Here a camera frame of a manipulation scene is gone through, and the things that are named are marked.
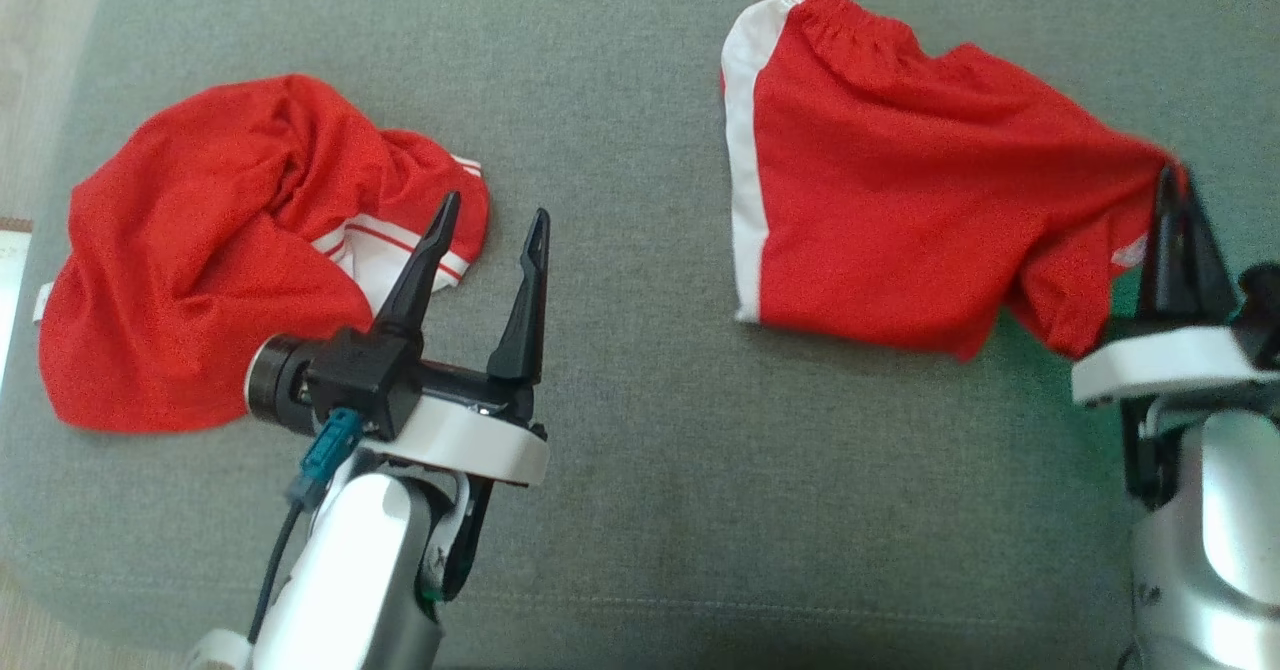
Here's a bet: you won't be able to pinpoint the white rectangular board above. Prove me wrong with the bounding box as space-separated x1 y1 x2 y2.
0 218 34 391

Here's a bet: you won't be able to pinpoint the red t-shirt with white trim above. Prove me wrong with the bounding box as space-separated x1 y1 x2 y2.
38 73 491 436

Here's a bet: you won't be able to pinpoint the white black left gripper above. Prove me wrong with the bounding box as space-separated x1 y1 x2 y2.
358 190 552 488

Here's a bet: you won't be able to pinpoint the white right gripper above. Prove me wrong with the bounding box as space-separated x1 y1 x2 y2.
1072 165 1280 409

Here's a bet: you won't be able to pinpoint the red shorts with white stripe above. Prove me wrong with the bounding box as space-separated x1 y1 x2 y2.
720 0 1191 363

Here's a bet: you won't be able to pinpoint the black cable with teal plug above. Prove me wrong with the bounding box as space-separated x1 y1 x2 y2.
248 408 364 646

